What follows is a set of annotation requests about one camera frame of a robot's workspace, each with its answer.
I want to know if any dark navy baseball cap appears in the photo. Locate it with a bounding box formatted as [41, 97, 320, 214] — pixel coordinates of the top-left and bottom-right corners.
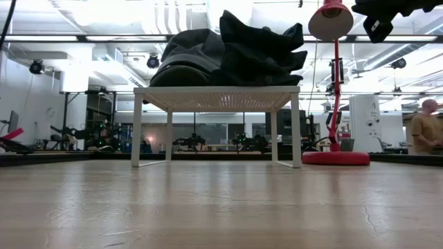
[219, 10, 305, 49]
[209, 67, 305, 86]
[221, 40, 308, 72]

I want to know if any white perforated metal shelf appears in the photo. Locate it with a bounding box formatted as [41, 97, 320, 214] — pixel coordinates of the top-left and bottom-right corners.
[130, 85, 301, 169]

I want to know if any black cabinet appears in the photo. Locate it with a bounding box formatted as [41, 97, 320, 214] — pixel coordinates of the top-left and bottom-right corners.
[265, 109, 292, 153]

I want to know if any black ceiling spotlight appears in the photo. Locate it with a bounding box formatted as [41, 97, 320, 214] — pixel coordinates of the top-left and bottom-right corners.
[390, 57, 408, 70]
[28, 58, 46, 75]
[146, 54, 161, 70]

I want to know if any black overhead light bar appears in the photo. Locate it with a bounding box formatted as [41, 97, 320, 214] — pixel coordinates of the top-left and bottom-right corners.
[0, 33, 443, 44]

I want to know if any red desk lamp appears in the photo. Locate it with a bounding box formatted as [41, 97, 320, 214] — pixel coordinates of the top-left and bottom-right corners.
[301, 0, 371, 166]

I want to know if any black rack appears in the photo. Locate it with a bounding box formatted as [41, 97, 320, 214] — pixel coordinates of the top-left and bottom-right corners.
[62, 90, 118, 152]

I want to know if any white pillar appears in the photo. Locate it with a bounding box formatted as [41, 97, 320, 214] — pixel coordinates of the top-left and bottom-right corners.
[348, 95, 383, 154]

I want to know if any person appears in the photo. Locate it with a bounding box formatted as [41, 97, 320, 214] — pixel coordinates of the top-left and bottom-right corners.
[410, 99, 443, 156]

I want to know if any black monitor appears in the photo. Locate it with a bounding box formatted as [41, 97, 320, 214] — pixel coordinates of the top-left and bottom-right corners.
[7, 110, 20, 134]

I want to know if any red bar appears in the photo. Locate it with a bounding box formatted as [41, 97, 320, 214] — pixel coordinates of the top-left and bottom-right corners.
[1, 127, 25, 141]

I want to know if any black aluminium table frame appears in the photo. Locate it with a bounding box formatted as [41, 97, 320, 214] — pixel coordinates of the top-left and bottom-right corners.
[0, 151, 443, 167]

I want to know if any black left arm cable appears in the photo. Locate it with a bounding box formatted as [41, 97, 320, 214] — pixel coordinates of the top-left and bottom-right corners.
[0, 0, 17, 51]

